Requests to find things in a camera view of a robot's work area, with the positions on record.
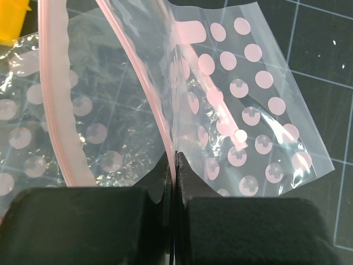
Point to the black grid cutting mat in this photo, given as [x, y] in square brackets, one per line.
[315, 38]

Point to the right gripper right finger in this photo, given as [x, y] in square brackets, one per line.
[212, 229]

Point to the yellow plastic tray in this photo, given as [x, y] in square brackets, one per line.
[12, 15]

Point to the pink polka dot zip bag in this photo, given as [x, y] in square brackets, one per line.
[138, 79]

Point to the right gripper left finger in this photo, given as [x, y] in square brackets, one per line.
[91, 225]

